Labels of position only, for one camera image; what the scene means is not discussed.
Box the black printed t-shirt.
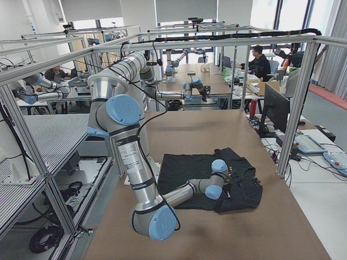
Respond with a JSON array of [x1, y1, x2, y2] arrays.
[[158, 147, 262, 213]]

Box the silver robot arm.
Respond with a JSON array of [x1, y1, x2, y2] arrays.
[[144, 77, 211, 102], [87, 51, 228, 241]]

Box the red water bottle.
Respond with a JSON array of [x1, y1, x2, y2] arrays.
[[249, 99, 258, 118]]

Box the black computer monitor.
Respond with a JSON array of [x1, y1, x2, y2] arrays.
[[258, 83, 290, 138]]

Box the seated person black jacket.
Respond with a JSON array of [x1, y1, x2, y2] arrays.
[[248, 45, 271, 82]]

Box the blue teach pendant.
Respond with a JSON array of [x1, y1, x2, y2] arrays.
[[293, 135, 327, 154]]

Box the aluminium cage frame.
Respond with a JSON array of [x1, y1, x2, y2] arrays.
[[0, 35, 323, 236]]

